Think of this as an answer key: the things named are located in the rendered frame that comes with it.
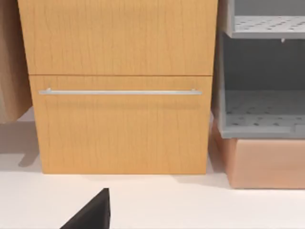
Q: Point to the pale wooden cupboard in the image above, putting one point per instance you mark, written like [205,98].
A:
[12,59]

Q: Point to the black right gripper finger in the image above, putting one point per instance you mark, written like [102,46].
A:
[95,212]

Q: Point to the grey cabinet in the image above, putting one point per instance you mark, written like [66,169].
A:
[262,71]

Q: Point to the salmon-coloured box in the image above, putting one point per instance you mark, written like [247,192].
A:
[267,162]

